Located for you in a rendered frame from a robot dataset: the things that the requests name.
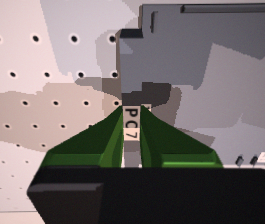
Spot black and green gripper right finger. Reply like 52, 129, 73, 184
140, 105, 224, 168

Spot grey flat base plate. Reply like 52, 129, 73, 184
0, 0, 265, 213

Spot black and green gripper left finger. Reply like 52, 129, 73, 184
38, 105, 124, 169

